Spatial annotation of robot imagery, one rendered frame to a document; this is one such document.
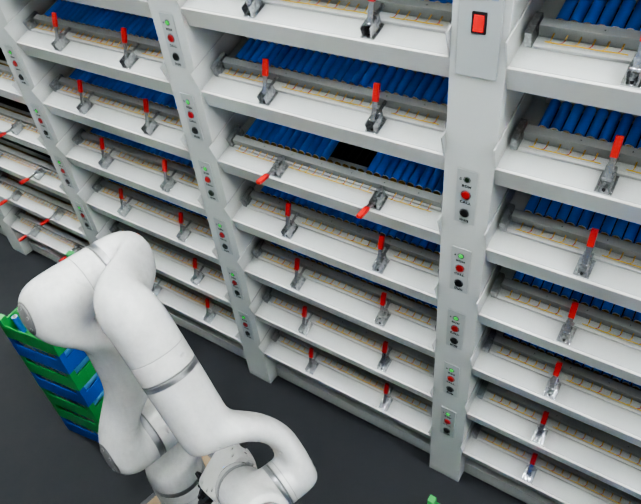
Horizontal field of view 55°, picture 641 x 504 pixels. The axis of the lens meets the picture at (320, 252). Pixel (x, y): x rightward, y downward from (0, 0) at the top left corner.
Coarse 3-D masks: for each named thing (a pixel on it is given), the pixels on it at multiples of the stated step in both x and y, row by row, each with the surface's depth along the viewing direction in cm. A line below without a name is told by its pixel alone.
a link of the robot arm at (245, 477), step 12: (240, 468) 104; (252, 468) 105; (264, 468) 100; (228, 480) 102; (240, 480) 100; (252, 480) 99; (264, 480) 98; (276, 480) 98; (228, 492) 100; (240, 492) 97; (252, 492) 95; (264, 492) 94; (276, 492) 95
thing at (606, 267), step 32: (512, 192) 124; (512, 224) 123; (544, 224) 118; (576, 224) 119; (608, 224) 115; (512, 256) 119; (544, 256) 117; (576, 256) 116; (608, 256) 114; (640, 256) 111; (576, 288) 116; (608, 288) 111; (640, 288) 109
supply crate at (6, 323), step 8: (16, 312) 178; (0, 320) 172; (8, 320) 176; (8, 328) 173; (16, 328) 179; (8, 336) 177; (16, 336) 174; (24, 336) 171; (32, 336) 169; (32, 344) 173; (40, 344) 170; (48, 344) 167; (48, 352) 171; (56, 352) 169
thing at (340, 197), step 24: (240, 120) 156; (216, 144) 152; (240, 168) 150; (264, 168) 148; (288, 168) 146; (360, 168) 140; (288, 192) 148; (312, 192) 141; (336, 192) 139; (360, 192) 137; (432, 192) 132; (384, 216) 132; (408, 216) 130; (432, 216) 129; (432, 240) 130
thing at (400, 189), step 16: (240, 144) 153; (256, 144) 150; (288, 160) 146; (304, 160) 143; (320, 160) 142; (320, 176) 141; (352, 176) 137; (368, 176) 135; (368, 192) 135; (400, 192) 132; (416, 192) 130
